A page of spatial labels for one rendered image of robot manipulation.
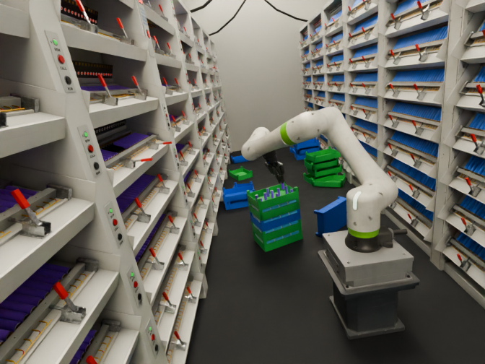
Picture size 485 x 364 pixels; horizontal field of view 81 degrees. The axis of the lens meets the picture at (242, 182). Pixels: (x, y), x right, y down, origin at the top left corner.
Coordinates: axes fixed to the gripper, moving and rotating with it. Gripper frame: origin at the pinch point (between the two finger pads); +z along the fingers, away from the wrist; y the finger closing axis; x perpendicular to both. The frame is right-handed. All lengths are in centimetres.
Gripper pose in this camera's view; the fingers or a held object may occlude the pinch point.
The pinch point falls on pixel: (280, 178)
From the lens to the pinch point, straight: 190.8
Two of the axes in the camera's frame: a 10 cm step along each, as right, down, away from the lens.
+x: -5.0, 7.1, -5.0
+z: 4.0, 7.0, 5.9
